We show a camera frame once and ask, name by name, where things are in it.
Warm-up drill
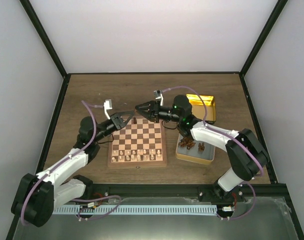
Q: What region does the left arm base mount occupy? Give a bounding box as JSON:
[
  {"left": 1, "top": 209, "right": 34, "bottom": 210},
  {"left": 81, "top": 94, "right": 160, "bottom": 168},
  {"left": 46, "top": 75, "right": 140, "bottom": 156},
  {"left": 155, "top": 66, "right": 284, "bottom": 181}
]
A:
[{"left": 69, "top": 185, "right": 106, "bottom": 203}]

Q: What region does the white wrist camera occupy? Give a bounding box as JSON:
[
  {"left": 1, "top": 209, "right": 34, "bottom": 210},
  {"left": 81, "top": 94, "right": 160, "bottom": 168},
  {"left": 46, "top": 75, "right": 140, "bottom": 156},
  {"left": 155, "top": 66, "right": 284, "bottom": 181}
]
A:
[
  {"left": 154, "top": 90, "right": 164, "bottom": 106},
  {"left": 103, "top": 99, "right": 113, "bottom": 120}
]

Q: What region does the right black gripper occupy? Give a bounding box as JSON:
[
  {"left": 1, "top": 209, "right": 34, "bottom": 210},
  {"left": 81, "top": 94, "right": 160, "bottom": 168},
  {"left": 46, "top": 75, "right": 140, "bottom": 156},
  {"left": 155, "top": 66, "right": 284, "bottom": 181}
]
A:
[{"left": 136, "top": 100, "right": 182, "bottom": 124}]

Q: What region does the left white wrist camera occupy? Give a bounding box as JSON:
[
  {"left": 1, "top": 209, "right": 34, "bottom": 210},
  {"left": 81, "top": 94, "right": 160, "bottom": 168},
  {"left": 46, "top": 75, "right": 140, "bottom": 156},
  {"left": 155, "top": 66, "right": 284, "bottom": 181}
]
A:
[{"left": 103, "top": 99, "right": 113, "bottom": 120}]

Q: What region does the gold tin box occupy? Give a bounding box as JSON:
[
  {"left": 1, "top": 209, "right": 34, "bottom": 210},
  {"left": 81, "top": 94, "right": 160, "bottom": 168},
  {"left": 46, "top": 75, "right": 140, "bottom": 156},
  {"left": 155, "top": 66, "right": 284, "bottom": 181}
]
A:
[{"left": 176, "top": 135, "right": 215, "bottom": 165}]

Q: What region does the row of white chess pieces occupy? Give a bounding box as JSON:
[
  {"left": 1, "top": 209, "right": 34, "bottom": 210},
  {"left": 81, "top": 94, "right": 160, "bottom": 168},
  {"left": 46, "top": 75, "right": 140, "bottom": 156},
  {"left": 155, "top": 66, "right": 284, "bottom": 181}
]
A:
[{"left": 110, "top": 149, "right": 166, "bottom": 163}]

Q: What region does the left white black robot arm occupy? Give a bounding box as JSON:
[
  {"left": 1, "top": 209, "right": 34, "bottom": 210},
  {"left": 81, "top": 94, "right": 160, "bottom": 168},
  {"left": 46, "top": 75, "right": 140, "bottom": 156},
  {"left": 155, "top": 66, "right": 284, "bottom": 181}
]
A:
[{"left": 10, "top": 111, "right": 134, "bottom": 227}]

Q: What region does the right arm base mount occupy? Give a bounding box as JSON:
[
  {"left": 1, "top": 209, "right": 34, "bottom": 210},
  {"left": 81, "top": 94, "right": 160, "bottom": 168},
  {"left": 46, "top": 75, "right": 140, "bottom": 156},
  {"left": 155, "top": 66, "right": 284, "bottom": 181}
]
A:
[{"left": 197, "top": 183, "right": 244, "bottom": 204}]

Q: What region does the gold tin lid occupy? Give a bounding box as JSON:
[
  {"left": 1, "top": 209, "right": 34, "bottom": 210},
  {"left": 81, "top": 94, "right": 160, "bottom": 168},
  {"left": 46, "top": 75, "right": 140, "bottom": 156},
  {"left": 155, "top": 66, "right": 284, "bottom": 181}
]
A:
[{"left": 186, "top": 94, "right": 216, "bottom": 125}]

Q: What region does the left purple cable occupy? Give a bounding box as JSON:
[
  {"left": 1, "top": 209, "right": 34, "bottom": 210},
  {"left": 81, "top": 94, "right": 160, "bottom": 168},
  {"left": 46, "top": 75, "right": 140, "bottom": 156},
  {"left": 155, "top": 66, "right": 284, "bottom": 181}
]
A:
[{"left": 19, "top": 100, "right": 105, "bottom": 226}]

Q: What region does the light blue slotted cable duct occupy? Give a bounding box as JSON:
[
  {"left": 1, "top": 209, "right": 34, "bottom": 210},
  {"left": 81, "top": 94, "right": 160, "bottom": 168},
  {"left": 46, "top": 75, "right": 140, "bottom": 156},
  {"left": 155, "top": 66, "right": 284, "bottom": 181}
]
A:
[{"left": 53, "top": 205, "right": 217, "bottom": 216}]

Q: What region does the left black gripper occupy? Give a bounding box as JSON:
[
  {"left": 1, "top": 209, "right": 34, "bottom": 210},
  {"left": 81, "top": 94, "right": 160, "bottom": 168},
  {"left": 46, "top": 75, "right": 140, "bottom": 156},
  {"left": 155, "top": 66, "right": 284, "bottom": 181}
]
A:
[{"left": 94, "top": 111, "right": 135, "bottom": 143}]

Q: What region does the black aluminium front rail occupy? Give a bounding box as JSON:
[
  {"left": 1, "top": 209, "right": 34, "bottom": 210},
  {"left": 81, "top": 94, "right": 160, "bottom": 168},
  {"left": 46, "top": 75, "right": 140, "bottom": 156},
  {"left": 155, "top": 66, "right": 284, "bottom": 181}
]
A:
[{"left": 24, "top": 183, "right": 287, "bottom": 201}]

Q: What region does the wooden chess board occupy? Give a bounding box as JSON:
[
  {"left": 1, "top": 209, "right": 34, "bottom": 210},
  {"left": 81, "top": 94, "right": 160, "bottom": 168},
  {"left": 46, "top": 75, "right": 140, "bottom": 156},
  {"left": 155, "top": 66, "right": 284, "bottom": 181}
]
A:
[{"left": 107, "top": 115, "right": 167, "bottom": 168}]

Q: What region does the black enclosure frame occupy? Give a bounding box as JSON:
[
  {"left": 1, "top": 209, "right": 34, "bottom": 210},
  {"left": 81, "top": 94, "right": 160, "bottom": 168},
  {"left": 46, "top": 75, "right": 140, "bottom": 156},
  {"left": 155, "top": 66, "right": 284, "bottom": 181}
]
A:
[{"left": 20, "top": 0, "right": 304, "bottom": 240}]

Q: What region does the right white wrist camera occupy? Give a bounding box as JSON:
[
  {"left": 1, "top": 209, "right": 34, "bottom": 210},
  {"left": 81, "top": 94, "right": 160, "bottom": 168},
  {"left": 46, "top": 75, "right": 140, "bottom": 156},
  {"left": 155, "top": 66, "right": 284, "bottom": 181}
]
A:
[{"left": 154, "top": 90, "right": 164, "bottom": 106}]

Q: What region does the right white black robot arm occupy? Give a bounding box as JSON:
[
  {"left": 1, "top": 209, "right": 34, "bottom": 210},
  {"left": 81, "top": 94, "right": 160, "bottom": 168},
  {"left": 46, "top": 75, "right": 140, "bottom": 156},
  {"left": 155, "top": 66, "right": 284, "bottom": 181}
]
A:
[{"left": 135, "top": 94, "right": 270, "bottom": 202}]

